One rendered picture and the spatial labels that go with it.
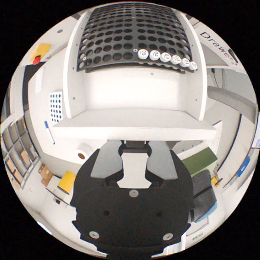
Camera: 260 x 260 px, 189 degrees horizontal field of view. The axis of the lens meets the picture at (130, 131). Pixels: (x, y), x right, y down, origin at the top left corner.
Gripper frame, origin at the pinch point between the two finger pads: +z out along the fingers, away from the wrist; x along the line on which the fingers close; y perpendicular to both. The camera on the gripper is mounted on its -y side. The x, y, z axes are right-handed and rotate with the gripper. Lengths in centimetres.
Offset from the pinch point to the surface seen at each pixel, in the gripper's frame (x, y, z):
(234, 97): 96, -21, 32
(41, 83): -42.6, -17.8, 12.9
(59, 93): -24.3, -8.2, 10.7
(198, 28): 17.5, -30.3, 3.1
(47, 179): -362, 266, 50
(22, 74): -80, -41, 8
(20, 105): -80, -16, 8
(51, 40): -27.0, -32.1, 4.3
